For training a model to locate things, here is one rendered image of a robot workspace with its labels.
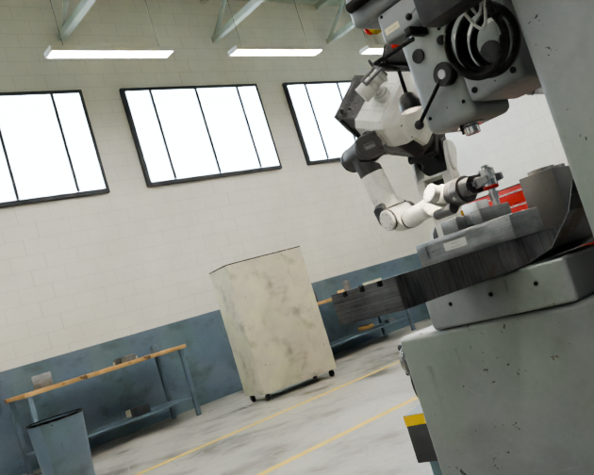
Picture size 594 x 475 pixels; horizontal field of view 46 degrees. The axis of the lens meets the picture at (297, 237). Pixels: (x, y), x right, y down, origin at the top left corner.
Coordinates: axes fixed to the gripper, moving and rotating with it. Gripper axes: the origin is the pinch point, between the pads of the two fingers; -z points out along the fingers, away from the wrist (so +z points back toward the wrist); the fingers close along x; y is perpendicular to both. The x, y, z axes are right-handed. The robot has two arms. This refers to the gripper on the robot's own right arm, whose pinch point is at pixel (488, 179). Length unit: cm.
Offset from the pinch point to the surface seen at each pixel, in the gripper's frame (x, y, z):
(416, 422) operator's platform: -5, 77, 76
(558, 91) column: -12.1, -11.3, -45.8
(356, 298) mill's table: -64, 22, -14
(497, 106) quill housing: 3.9, -19.4, -8.9
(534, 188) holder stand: 26.7, 5.7, 10.4
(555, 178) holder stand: 30.1, 4.8, 3.3
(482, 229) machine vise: -16.1, 14.3, -9.1
